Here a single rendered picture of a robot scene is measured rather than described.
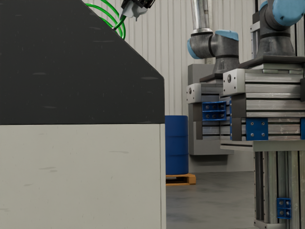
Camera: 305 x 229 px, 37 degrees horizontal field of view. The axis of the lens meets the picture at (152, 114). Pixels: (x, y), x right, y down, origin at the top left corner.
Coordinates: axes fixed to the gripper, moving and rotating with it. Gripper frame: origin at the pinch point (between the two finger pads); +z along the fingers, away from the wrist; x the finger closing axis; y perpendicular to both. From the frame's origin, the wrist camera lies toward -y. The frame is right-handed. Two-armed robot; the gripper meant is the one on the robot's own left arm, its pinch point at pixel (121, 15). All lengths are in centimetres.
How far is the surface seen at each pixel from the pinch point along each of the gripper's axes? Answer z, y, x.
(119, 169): 31, 44, -32
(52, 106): 26, 15, -40
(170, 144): 251, -29, 429
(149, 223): 39, 64, -31
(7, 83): 28, 0, -47
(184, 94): 261, -105, 639
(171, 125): 230, -47, 436
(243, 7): 83, -141, 759
